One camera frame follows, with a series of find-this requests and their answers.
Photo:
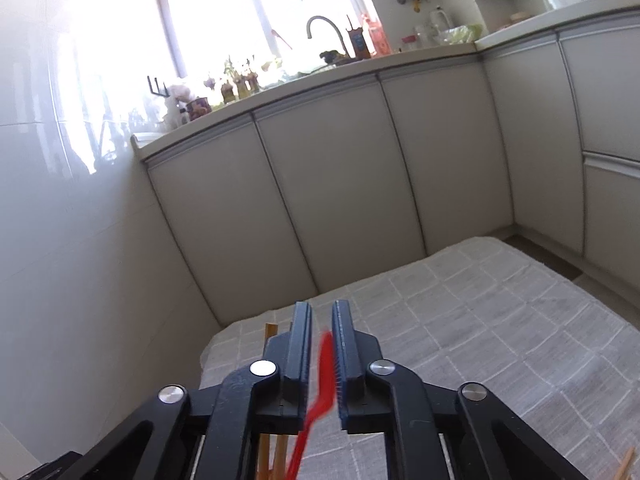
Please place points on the white cabinet drawer front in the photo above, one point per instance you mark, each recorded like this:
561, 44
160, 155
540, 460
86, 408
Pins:
605, 95
615, 225

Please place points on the bright kitchen window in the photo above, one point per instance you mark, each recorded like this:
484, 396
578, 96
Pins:
250, 10

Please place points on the red plastic spoon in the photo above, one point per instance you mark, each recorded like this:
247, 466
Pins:
325, 385

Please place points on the pile of wooden chopsticks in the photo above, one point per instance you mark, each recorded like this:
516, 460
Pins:
280, 460

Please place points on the pink dish soap bottle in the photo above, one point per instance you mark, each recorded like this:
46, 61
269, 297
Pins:
379, 35

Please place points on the curved metal faucet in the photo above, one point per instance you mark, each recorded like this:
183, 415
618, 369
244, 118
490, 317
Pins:
325, 18

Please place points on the black wall hook rack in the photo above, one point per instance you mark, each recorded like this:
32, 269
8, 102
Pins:
157, 89

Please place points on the single wooden chopstick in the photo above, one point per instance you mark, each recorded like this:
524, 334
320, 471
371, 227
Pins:
624, 465

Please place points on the brown utensil container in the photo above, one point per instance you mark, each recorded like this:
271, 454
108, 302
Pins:
360, 40

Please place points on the grey checked tablecloth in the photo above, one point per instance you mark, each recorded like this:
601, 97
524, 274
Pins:
475, 335

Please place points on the white kitchen countertop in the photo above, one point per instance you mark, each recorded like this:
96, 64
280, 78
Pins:
310, 80

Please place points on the glass jar red lid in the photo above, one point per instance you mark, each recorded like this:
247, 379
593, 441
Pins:
410, 42

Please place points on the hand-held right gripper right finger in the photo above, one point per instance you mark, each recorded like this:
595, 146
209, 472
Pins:
342, 360

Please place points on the bag of green vegetables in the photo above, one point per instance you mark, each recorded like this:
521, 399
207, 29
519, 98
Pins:
460, 34

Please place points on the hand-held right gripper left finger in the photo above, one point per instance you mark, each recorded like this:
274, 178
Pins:
300, 360

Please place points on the white cabinet door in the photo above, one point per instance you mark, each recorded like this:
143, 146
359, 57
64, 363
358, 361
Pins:
535, 150
340, 185
450, 160
225, 220

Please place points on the row of small decorative vases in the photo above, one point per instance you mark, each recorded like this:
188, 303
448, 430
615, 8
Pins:
235, 85

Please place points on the clear plastic pitcher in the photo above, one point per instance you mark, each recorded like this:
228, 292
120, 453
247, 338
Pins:
440, 22

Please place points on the floral tin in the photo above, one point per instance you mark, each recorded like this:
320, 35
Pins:
199, 109

